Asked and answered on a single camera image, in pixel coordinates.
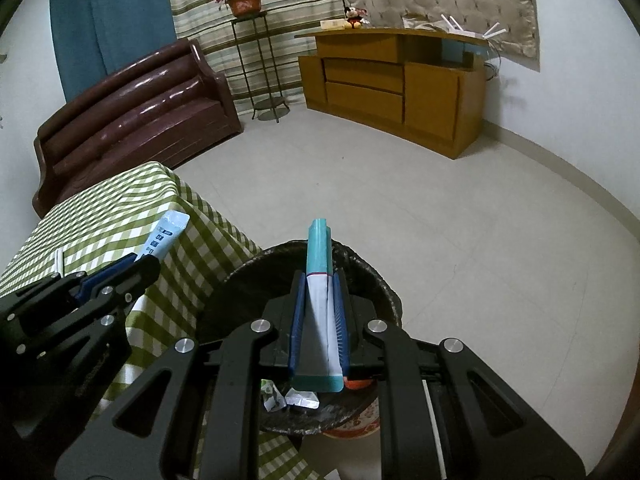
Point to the striped curtain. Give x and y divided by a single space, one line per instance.
300 0

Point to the brown leather sofa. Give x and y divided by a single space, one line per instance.
140 110

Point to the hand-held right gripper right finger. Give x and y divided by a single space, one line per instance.
340 320

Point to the white router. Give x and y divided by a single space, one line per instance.
467 34

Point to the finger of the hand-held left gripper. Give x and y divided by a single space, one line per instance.
107 275
142 272

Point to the green white wrapper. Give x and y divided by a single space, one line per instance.
271 395

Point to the teal and white box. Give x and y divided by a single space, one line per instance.
317 340

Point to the blue curtain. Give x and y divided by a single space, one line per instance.
110 20

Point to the white crumpled wrapper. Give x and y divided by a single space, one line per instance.
302 399

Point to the metal plant stand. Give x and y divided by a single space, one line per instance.
270 107

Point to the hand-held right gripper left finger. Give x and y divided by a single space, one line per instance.
299 320

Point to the white flat box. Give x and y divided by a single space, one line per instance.
332 24

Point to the black lined trash bin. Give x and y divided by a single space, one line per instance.
240 290

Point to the light blue white sachet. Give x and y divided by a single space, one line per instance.
167 232

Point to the wooden cabinet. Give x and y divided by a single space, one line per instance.
430 105

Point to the green checked tablecloth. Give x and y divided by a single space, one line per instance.
100 210

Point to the clear plastic bag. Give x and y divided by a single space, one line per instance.
420 22

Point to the white plastic straw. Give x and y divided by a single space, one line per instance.
60 262

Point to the red white bowl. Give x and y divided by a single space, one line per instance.
350 425

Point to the mouse plush toy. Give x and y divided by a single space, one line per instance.
355 17

